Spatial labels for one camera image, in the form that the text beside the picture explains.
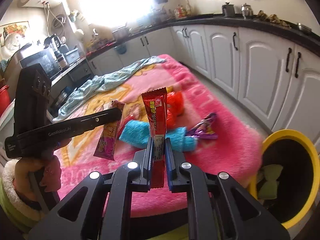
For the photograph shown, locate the pink snack wrapper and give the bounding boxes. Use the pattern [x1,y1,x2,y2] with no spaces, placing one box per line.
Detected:
[93,99,125,161]

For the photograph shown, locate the blue knitted scrub cloth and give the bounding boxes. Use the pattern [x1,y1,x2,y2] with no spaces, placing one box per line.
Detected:
[119,120,197,152]

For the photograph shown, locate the purple snack wrapper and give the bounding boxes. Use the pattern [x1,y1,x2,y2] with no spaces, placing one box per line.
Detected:
[185,112,218,140]

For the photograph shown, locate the red snack wrapper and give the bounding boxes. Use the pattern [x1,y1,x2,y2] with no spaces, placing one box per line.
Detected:
[142,87,167,189]

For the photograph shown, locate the green trash in bin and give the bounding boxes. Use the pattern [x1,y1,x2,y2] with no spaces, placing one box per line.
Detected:
[257,164,283,200]

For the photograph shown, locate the yellow black trash bin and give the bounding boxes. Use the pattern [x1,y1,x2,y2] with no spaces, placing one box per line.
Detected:
[248,129,319,229]

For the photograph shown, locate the person left hand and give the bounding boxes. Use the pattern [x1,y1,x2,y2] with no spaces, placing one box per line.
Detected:
[13,155,62,203]

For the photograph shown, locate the black microwave oven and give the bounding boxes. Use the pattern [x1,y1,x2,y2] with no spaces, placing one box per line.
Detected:
[20,48,61,80]

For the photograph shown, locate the light blue cloth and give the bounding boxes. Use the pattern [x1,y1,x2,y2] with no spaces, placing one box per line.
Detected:
[53,56,166,123]

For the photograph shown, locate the pink cartoon fleece blanket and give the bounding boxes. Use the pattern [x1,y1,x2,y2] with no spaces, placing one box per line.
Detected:
[53,53,263,218]

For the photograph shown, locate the red crumpled plastic bag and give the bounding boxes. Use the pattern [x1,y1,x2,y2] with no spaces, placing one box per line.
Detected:
[167,91,184,130]

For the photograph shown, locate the teal hanging cup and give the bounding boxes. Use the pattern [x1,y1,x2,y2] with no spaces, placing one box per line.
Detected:
[114,43,127,55]

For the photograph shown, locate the white cabinet door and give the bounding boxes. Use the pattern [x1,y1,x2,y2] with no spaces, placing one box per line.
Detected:
[238,28,295,129]
[204,25,240,99]

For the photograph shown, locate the dark pot on counter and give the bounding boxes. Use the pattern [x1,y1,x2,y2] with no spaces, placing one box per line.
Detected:
[221,2,235,17]

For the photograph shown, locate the steel teapot on counter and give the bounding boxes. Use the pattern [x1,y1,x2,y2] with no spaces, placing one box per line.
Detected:
[241,3,253,19]

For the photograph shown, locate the black countertop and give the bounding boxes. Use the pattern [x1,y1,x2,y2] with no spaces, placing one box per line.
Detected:
[86,14,319,61]

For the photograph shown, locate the ginger pile on counter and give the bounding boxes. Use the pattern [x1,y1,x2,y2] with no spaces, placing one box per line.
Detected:
[256,10,291,29]

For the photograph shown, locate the steel bowl on counter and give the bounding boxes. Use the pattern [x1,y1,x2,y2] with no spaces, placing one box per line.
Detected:
[297,23,312,34]

